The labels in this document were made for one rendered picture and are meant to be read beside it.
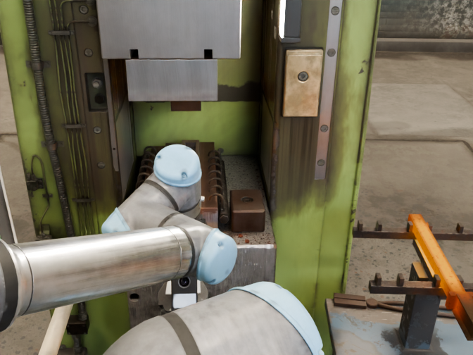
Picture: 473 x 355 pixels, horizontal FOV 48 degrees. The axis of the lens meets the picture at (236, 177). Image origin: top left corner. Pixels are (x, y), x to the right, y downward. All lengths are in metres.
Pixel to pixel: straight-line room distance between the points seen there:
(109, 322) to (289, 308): 1.23
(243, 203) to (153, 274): 0.72
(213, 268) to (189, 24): 0.60
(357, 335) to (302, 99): 0.60
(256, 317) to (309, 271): 1.10
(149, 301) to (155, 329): 0.89
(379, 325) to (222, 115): 0.80
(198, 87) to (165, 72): 0.08
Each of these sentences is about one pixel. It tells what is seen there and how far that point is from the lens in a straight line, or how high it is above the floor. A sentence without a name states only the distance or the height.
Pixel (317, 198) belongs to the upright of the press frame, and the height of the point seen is 0.93.
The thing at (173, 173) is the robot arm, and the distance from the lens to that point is 0.85.
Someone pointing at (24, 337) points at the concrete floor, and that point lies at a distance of 2.56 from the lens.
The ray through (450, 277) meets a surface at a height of 0.99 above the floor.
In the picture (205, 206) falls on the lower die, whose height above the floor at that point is 0.99.
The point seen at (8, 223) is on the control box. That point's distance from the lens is 1.29.
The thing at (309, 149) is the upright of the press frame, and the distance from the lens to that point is 1.44.
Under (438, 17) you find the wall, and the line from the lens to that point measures 7.62.
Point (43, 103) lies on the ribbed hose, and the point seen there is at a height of 1.23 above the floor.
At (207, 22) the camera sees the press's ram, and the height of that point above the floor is 1.44.
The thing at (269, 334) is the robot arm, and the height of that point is 1.28.
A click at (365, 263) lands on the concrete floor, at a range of 2.93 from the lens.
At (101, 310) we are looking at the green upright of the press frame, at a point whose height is 0.55.
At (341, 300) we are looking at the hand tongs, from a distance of 1.48.
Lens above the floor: 1.66
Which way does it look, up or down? 27 degrees down
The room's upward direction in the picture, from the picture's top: 1 degrees clockwise
